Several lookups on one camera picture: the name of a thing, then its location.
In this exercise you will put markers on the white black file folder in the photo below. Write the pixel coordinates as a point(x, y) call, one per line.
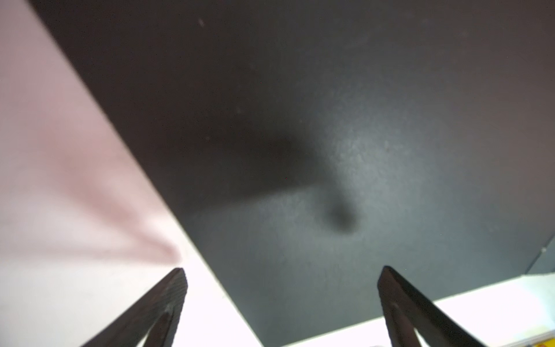
point(305, 145)

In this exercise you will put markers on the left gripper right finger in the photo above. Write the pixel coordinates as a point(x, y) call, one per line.
point(408, 315)

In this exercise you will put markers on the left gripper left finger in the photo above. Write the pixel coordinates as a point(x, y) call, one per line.
point(153, 319)

